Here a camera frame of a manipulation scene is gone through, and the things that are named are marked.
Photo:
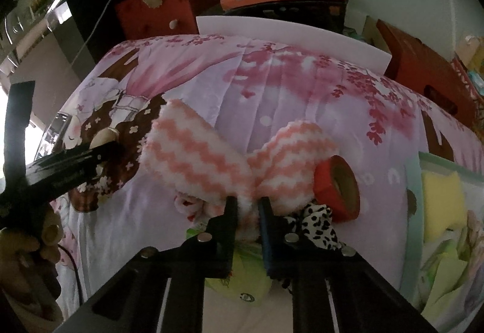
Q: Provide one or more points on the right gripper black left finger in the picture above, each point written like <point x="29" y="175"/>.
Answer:
<point x="215" y="246"/>

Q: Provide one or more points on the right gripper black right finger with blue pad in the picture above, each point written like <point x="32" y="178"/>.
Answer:
<point x="281" y="246"/>

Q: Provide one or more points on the leopard print scrunchie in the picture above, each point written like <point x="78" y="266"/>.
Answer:
<point x="314" y="222"/>

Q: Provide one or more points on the green tissue pack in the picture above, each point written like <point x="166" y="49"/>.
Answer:
<point x="248" y="281"/>

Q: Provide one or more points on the red tape roll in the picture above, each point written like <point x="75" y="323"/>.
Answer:
<point x="336" y="187"/>

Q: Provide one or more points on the pink white fuzzy sock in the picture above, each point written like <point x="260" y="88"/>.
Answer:
<point x="189" y="156"/>

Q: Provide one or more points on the left hand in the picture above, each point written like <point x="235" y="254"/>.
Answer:
<point x="28" y="272"/>

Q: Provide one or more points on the pink cartoon bed sheet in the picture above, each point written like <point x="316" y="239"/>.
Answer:
<point x="248" y="90"/>

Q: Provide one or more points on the mint green cardboard tray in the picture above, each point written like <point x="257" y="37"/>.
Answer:
<point x="465" y="307"/>

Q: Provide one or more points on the green cloth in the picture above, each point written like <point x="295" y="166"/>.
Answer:
<point x="444" y="262"/>

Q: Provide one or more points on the yellow sponge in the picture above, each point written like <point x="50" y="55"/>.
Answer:
<point x="444" y="204"/>

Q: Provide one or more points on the red felt handbag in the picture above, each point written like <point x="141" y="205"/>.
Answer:
<point x="141" y="19"/>

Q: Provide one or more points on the red cardboard box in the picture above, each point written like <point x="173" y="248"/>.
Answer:
<point x="419" y="68"/>

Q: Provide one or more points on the orange black case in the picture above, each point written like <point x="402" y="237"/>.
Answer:
<point x="324" y="14"/>

